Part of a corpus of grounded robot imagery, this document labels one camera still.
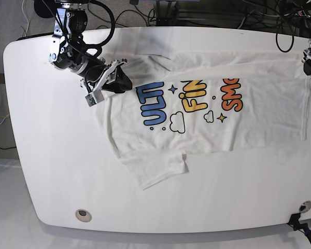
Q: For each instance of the white printed T-shirt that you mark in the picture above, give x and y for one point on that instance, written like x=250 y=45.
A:
x=201 y=103

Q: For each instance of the black clamp with cable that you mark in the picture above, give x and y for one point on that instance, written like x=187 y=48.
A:
x=295 y=224

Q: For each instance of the table grommet hole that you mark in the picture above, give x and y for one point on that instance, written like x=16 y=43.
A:
x=83 y=215
x=305 y=207

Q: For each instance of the left table grommet hole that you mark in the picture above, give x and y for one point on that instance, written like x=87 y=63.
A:
x=83 y=215

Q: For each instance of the right table grommet hole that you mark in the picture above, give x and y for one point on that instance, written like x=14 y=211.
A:
x=305 y=207

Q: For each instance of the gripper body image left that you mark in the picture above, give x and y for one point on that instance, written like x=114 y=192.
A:
x=94 y=74

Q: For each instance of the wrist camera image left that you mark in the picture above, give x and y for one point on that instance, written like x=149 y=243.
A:
x=94 y=97

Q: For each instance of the black aluminium frame stand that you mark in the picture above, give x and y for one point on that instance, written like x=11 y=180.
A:
x=218 y=14

